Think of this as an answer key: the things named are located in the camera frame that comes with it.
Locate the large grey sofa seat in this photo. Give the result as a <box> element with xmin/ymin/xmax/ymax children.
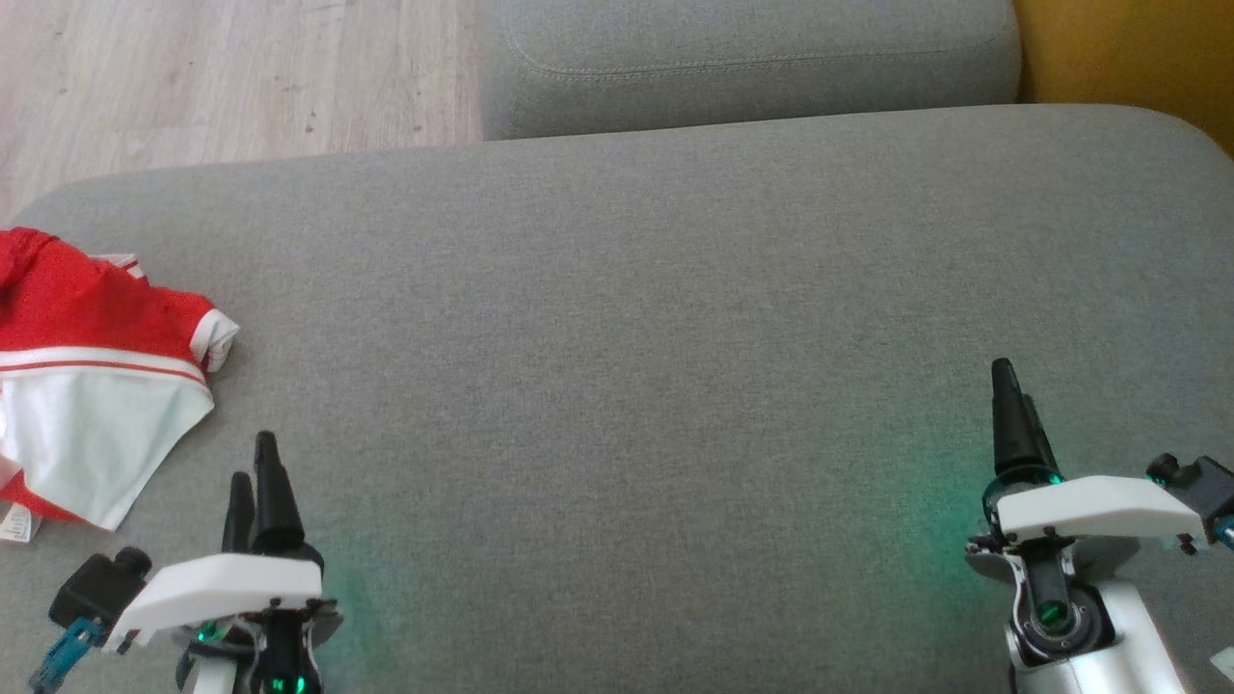
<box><xmin>0</xmin><ymin>104</ymin><xmax>1234</xmax><ymax>694</ymax></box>

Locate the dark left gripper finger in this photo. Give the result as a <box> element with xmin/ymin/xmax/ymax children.
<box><xmin>253</xmin><ymin>432</ymin><xmax>308</xmax><ymax>555</ymax></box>
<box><xmin>223</xmin><ymin>471</ymin><xmax>256</xmax><ymax>556</ymax></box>

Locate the yellow sofa backrest cushion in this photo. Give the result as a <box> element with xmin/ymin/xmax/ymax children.
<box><xmin>1012</xmin><ymin>0</ymin><xmax>1234</xmax><ymax>160</ymax></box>

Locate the blue plug left camera cable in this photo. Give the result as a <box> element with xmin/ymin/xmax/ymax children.
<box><xmin>27</xmin><ymin>617</ymin><xmax>105</xmax><ymax>693</ymax></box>

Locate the grey sofa seat cushion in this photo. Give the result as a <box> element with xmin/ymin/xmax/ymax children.
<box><xmin>479</xmin><ymin>0</ymin><xmax>1023</xmax><ymax>142</ymax></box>

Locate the red and white shirt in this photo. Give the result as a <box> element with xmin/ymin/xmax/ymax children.
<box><xmin>0</xmin><ymin>227</ymin><xmax>215</xmax><ymax>546</ymax></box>

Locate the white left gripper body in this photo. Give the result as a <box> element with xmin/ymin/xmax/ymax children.
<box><xmin>104</xmin><ymin>545</ymin><xmax>343</xmax><ymax>649</ymax></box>

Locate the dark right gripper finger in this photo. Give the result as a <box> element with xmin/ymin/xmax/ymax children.
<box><xmin>991</xmin><ymin>358</ymin><xmax>1044</xmax><ymax>479</ymax></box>
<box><xmin>1022</xmin><ymin>393</ymin><xmax>1061</xmax><ymax>477</ymax></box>

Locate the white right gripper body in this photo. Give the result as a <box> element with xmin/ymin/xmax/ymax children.
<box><xmin>967</xmin><ymin>467</ymin><xmax>1207</xmax><ymax>562</ymax></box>

